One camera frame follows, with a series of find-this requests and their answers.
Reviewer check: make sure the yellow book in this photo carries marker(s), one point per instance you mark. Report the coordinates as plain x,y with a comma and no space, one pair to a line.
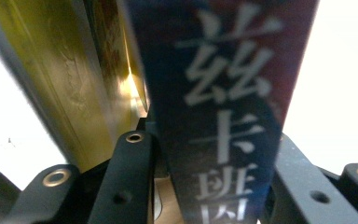
74,77

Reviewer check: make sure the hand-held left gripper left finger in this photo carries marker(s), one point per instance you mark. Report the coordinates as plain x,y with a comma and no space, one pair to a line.
143,125

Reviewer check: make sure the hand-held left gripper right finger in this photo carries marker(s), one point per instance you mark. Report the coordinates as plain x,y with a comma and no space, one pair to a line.
268,208

